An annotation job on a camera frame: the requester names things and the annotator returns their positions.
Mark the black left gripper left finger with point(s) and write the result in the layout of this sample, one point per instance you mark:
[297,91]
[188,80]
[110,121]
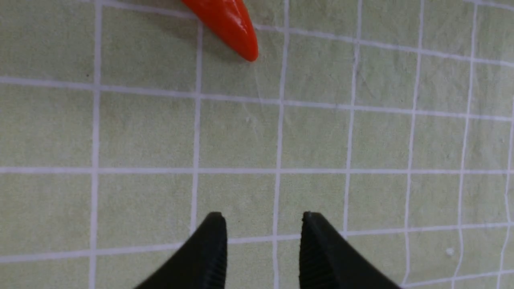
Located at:
[200,263]

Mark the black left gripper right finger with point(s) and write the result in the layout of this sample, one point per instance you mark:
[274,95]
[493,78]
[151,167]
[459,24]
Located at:
[328,261]

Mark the orange toy carrot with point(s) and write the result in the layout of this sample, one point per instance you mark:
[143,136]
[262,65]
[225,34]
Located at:
[231,22]

